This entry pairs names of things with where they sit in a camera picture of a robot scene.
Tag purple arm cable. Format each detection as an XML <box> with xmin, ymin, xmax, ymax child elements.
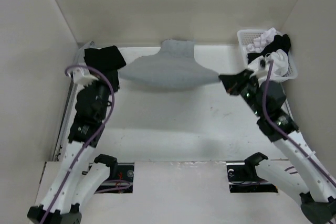
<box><xmin>261</xmin><ymin>60</ymin><xmax>336</xmax><ymax>190</ymax></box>
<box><xmin>41</xmin><ymin>66</ymin><xmax>116</xmax><ymax>224</ymax></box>

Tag grey tank top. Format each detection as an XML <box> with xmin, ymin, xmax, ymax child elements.
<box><xmin>119</xmin><ymin>39</ymin><xmax>219</xmax><ymax>89</ymax></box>

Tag white bundled tank top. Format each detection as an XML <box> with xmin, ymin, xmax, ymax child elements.
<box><xmin>248</xmin><ymin>49</ymin><xmax>289</xmax><ymax>77</ymax></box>

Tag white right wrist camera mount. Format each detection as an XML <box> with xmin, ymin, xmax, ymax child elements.
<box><xmin>250</xmin><ymin>60</ymin><xmax>273</xmax><ymax>79</ymax></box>

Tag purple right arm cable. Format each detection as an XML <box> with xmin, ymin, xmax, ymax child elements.
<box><xmin>261</xmin><ymin>60</ymin><xmax>336</xmax><ymax>190</ymax></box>

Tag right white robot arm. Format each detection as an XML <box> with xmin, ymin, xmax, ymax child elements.
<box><xmin>219</xmin><ymin>69</ymin><xmax>335</xmax><ymax>223</ymax></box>

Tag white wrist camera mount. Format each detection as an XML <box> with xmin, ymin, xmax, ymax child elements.
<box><xmin>250</xmin><ymin>60</ymin><xmax>273</xmax><ymax>79</ymax></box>
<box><xmin>71</xmin><ymin>66</ymin><xmax>99</xmax><ymax>86</ymax></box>

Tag folded black tank top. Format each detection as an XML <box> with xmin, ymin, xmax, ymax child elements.
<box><xmin>84</xmin><ymin>46</ymin><xmax>126</xmax><ymax>73</ymax></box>

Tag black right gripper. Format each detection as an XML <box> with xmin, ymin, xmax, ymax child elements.
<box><xmin>219</xmin><ymin>68</ymin><xmax>264</xmax><ymax>118</ymax></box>

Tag white crumpled tank top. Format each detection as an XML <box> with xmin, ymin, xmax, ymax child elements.
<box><xmin>246</xmin><ymin>27</ymin><xmax>278</xmax><ymax>53</ymax></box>

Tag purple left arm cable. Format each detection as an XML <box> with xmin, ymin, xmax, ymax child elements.
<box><xmin>41</xmin><ymin>66</ymin><xmax>116</xmax><ymax>224</ymax></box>

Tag white perforated plastic basket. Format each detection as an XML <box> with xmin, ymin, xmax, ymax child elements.
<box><xmin>237</xmin><ymin>28</ymin><xmax>298</xmax><ymax>82</ymax></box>

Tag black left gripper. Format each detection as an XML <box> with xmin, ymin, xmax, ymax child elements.
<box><xmin>83</xmin><ymin>70</ymin><xmax>120</xmax><ymax>120</ymax></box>

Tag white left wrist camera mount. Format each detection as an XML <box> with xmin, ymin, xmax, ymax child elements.
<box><xmin>71</xmin><ymin>66</ymin><xmax>99</xmax><ymax>86</ymax></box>

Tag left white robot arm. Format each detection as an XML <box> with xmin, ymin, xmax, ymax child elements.
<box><xmin>27</xmin><ymin>67</ymin><xmax>119</xmax><ymax>223</ymax></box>

